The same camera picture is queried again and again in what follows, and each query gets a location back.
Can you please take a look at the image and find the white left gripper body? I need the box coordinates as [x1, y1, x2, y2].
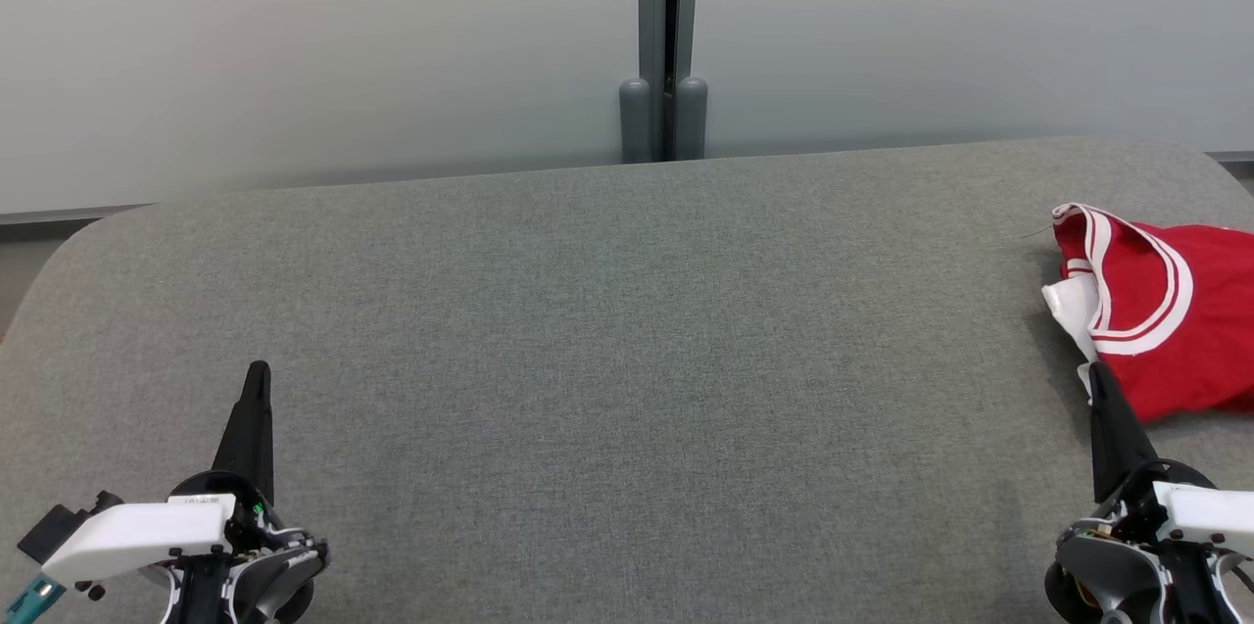
[41, 470, 287, 588]

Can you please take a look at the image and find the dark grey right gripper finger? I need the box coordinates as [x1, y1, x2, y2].
[1087, 361, 1163, 505]

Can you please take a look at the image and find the grey partition post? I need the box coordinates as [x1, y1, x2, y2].
[618, 0, 709, 164]

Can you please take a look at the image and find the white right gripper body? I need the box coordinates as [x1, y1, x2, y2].
[1063, 459, 1254, 558]

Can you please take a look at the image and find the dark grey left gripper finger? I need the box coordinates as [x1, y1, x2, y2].
[211, 360, 276, 507]

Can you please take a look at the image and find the black cable with teal connector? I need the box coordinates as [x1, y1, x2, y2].
[5, 575, 69, 624]

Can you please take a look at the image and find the red shirt with white sleeves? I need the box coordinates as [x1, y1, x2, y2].
[1050, 202, 1254, 425]

